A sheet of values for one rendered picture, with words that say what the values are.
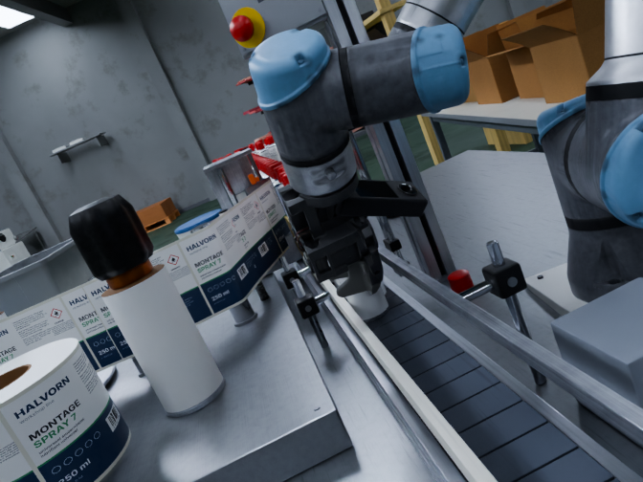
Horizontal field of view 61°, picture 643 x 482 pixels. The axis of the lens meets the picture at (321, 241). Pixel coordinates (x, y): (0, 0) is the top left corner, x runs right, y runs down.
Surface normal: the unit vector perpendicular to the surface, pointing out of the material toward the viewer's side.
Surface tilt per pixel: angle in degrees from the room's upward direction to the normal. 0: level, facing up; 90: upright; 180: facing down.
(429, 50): 63
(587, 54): 90
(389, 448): 0
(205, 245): 90
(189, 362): 90
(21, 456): 90
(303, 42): 30
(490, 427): 0
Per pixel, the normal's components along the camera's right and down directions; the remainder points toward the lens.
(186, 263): 0.26, 0.15
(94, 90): 0.04, 0.24
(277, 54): -0.24, -0.69
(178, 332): 0.74, -0.14
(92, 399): 0.92, -0.35
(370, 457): -0.39, -0.89
